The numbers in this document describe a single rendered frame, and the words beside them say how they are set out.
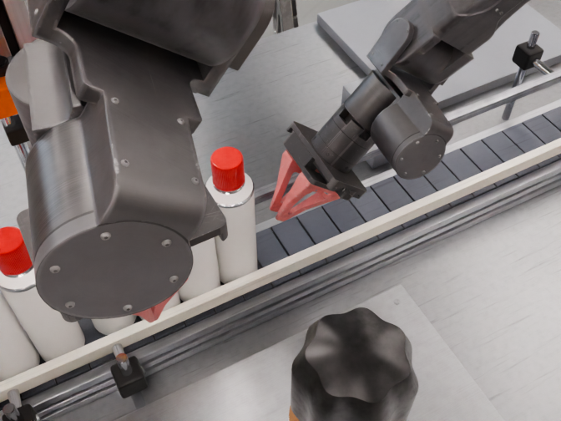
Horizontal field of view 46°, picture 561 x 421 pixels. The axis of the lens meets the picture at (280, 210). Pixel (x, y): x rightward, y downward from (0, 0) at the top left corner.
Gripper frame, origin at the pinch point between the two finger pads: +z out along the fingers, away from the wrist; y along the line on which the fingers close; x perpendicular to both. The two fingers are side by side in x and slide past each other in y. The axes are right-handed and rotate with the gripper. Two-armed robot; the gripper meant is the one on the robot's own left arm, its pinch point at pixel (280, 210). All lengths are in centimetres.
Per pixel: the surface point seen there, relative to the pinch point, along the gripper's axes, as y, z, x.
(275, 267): 5.1, 4.6, -0.1
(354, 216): 0.6, -2.5, 12.5
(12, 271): 2.9, 12.2, -28.7
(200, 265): 4.3, 6.7, -10.1
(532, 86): -2.9, -28.9, 28.4
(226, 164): 2.0, -4.9, -14.6
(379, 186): -2.4, -6.4, 16.7
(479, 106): -2.9, -22.7, 21.9
